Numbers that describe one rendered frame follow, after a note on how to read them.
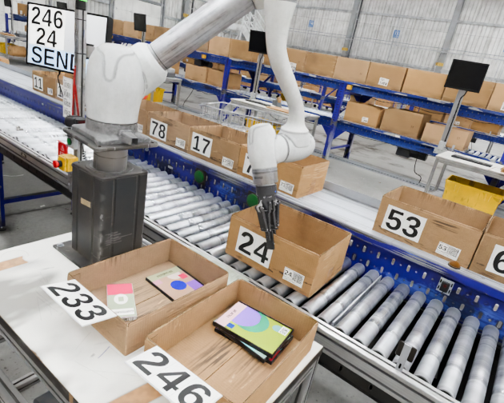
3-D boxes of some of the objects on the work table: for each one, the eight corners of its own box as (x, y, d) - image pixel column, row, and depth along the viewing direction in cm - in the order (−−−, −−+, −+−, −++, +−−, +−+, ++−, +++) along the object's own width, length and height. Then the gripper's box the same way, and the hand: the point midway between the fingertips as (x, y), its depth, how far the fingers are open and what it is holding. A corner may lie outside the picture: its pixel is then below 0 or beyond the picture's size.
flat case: (271, 359, 98) (273, 355, 98) (213, 325, 106) (214, 321, 106) (293, 333, 110) (294, 328, 109) (238, 304, 118) (239, 299, 117)
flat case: (263, 364, 98) (264, 359, 98) (211, 325, 109) (212, 321, 108) (291, 341, 109) (293, 336, 108) (242, 306, 119) (243, 302, 118)
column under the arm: (94, 280, 121) (98, 184, 110) (52, 247, 134) (51, 157, 123) (158, 256, 142) (167, 172, 130) (116, 229, 155) (120, 151, 143)
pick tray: (65, 301, 110) (65, 272, 106) (168, 261, 139) (171, 237, 136) (125, 357, 95) (127, 325, 91) (226, 298, 124) (230, 273, 121)
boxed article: (131, 287, 120) (132, 283, 120) (136, 321, 107) (137, 316, 106) (106, 289, 117) (106, 285, 117) (108, 323, 104) (108, 318, 103)
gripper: (268, 181, 143) (274, 242, 147) (245, 187, 132) (252, 253, 136) (285, 181, 138) (290, 244, 142) (262, 187, 127) (270, 255, 131)
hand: (271, 239), depth 138 cm, fingers closed
